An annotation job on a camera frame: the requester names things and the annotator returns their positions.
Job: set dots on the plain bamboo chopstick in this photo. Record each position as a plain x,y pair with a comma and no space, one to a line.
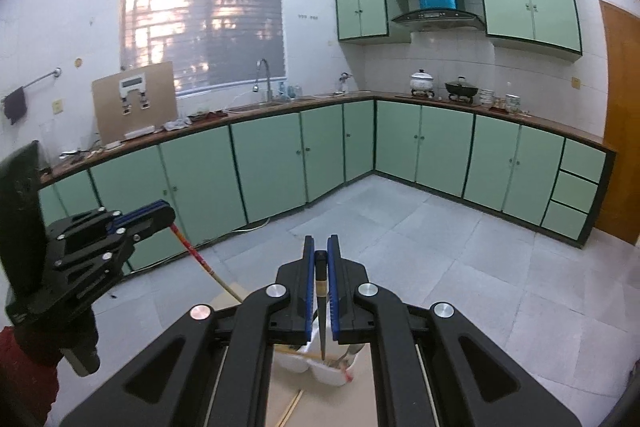
297,353

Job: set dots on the red chopstick right compartment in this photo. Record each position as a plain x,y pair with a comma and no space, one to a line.
347,375

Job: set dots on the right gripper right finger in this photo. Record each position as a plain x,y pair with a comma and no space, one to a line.
433,367

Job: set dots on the black range hood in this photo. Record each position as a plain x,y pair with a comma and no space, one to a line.
439,19

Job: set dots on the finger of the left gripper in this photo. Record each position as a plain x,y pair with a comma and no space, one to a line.
146,220

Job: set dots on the red chopstick bamboo tip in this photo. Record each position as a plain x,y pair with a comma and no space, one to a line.
204,265

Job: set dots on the bamboo chopstick red end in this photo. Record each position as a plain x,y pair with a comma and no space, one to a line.
287,411

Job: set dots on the wooden door left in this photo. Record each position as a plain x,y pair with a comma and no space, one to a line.
619,214

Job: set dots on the beige table mat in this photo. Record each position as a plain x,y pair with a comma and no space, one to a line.
300,400

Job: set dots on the red sleeve forearm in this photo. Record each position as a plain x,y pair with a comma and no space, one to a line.
28,389

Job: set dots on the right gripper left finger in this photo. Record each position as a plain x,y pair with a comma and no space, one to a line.
210,368

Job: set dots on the black wok pan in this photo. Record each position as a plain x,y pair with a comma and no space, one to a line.
461,91

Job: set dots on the dark hanging towel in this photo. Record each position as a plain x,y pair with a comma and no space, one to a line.
15,106

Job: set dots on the wall towel bar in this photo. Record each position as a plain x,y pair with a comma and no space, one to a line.
55,73

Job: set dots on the glass jars on counter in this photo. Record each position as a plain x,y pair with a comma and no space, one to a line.
510,103

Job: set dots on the green lower kitchen cabinets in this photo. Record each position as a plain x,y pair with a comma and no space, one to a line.
224,176

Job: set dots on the white double utensil holder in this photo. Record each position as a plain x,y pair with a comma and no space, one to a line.
328,372

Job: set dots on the bamboo chopstick orange end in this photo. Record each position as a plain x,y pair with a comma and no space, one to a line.
295,401

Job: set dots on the window with blinds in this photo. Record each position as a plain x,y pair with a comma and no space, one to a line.
209,43

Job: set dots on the chrome sink faucet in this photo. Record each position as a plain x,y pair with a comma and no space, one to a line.
263,78

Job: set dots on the dark green black chopstick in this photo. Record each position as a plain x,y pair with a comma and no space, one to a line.
321,278

